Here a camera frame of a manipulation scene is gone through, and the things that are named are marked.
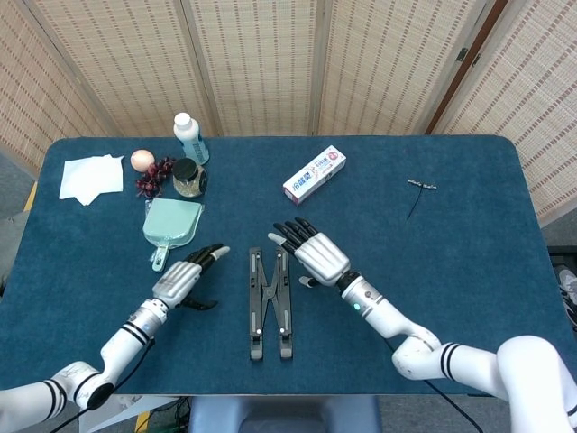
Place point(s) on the red grape bunch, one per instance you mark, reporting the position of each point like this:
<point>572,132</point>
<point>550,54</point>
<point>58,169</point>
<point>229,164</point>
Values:
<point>151,178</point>

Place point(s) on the white paper napkins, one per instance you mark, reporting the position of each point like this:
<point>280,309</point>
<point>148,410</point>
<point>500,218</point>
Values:
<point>92,178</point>

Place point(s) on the peach-coloured egg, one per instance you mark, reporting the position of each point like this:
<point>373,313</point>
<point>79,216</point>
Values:
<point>142,160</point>

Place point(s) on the white bottle blue label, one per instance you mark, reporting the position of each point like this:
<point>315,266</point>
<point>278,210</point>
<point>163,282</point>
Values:
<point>191,140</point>

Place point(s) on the white toothpaste box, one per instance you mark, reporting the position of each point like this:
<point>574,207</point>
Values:
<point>313,176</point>

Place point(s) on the gray sneaker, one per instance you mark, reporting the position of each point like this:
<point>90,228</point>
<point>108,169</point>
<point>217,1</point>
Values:
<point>570,288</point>

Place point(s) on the bamboo folding screen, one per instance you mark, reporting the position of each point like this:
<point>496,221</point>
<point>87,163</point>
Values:
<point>257,67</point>

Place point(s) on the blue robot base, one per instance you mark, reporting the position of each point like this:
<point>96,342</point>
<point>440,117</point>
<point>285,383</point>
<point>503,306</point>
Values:
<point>284,415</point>

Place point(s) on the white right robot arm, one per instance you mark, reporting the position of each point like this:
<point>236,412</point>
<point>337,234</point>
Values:
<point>387,315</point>

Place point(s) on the mint green bagged dustpan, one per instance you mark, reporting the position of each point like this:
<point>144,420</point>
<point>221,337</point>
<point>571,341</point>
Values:
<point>173,223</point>

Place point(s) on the blue table cloth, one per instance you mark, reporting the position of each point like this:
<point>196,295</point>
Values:
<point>451,270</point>

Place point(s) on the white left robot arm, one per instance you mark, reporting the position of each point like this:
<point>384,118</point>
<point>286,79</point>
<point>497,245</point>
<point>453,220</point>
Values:
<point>130,334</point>

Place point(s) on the black metal screen hinge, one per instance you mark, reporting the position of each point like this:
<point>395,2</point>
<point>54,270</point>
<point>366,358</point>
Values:
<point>462,55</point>
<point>476,60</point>

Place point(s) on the white sheet under table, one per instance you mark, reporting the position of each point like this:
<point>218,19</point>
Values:
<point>112,415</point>

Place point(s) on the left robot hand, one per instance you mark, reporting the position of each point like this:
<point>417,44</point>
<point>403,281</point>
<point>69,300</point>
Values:
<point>178,279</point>

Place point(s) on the glass jar black lid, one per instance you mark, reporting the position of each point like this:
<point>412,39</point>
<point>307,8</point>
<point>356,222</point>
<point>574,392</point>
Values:
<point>189,180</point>

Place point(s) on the metal corkscrew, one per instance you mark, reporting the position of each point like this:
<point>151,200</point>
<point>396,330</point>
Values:
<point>421,184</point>

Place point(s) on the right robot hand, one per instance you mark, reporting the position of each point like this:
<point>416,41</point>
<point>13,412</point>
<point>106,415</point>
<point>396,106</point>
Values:
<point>322,259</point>

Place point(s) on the black folding stand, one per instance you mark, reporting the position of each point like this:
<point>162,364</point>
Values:
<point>269,293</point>

